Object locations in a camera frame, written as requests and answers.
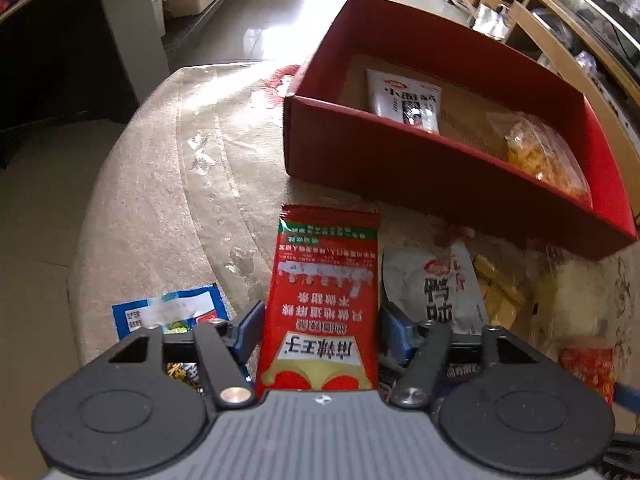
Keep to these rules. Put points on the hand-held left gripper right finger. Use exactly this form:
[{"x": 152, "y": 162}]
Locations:
[{"x": 395, "y": 332}]

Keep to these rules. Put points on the black and yellow snack packet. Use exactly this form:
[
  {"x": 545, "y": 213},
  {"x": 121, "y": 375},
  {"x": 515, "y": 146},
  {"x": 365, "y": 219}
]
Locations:
[{"x": 182, "y": 375}]

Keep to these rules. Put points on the clear bag of yellow snacks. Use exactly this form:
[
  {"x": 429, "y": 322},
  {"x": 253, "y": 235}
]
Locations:
[{"x": 542, "y": 157}]

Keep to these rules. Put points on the blue snack packet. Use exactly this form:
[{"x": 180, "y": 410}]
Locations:
[{"x": 165, "y": 307}]

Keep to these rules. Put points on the white snack packet red label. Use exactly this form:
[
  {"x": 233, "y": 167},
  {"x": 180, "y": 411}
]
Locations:
[{"x": 440, "y": 280}]

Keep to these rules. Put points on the white plastic bag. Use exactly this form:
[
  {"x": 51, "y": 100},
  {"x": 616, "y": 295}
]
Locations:
[{"x": 487, "y": 19}]

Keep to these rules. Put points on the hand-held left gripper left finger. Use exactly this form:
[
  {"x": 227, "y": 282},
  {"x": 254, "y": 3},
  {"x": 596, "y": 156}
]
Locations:
[{"x": 248, "y": 332}]

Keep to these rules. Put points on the clear bag of white snacks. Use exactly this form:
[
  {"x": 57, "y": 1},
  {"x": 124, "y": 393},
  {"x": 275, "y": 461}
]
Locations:
[{"x": 575, "y": 295}]

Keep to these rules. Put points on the dark coffee table grey panels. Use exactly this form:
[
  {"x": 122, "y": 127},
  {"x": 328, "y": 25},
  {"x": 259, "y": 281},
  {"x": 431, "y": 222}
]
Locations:
[{"x": 75, "y": 50}]

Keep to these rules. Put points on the red cardboard box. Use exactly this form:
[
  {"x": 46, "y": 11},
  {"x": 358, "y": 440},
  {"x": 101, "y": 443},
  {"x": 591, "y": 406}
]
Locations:
[{"x": 400, "y": 165}]

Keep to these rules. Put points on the clear bag of yellow candies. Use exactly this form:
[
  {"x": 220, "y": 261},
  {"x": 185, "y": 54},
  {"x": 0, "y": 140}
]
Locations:
[{"x": 500, "y": 295}]

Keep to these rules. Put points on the wooden television stand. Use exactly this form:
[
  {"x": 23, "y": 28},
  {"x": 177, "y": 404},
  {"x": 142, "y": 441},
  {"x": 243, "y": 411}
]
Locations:
[{"x": 530, "y": 20}]

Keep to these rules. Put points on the white snack packet black print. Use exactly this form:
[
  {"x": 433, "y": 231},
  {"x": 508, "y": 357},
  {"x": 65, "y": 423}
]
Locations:
[{"x": 405, "y": 100}]

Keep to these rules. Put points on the black television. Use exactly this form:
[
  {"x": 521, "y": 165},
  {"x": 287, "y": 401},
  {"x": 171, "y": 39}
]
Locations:
[{"x": 617, "y": 27}]

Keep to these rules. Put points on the small red patterned snack packet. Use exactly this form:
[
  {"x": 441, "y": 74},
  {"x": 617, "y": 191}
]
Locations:
[{"x": 587, "y": 367}]

